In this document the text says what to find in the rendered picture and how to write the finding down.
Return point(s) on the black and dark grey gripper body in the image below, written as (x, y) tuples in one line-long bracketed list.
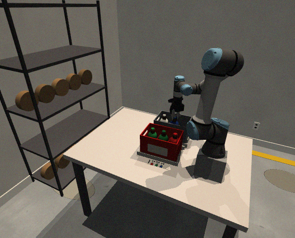
[(177, 104)]

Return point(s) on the blue bottle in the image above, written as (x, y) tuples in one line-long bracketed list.
[(174, 121)]

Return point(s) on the red bottle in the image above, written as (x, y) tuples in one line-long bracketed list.
[(174, 139)]

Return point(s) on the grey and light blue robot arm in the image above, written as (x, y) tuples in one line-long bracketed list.
[(218, 64)]

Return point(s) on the green bottle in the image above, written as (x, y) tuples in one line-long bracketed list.
[(152, 133), (163, 136)]

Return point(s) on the beige paper pick list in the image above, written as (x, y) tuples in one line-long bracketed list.
[(158, 164)]

